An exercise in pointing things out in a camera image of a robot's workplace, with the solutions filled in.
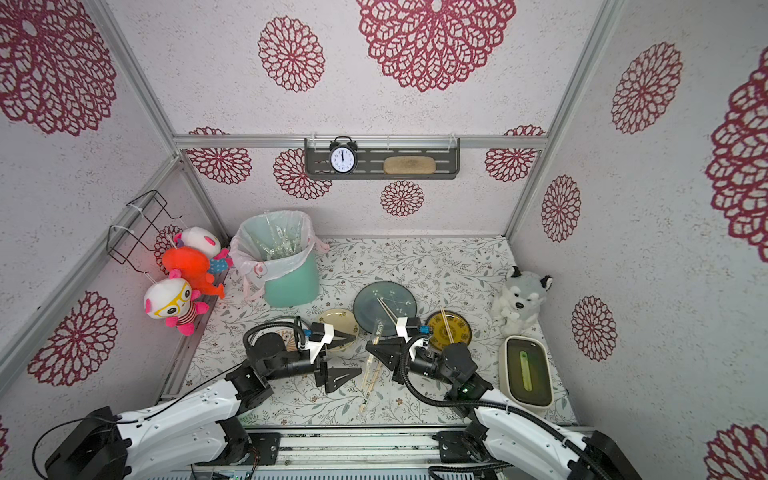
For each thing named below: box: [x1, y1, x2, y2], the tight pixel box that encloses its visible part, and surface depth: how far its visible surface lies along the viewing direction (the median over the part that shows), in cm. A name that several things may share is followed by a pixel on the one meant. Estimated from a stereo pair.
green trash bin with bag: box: [229, 210, 329, 307], surface depth 92 cm
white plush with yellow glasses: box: [144, 269, 210, 337], surface depth 83 cm
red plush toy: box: [162, 246, 225, 300], surface depth 91 cm
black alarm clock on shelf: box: [329, 135, 358, 175], surface depth 92 cm
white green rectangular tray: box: [499, 335, 554, 409], surface depth 83 cm
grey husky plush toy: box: [494, 265, 553, 339], surface depth 85 cm
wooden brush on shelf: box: [383, 156, 437, 175], surface depth 92 cm
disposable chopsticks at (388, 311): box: [376, 297, 399, 326], surface depth 99 cm
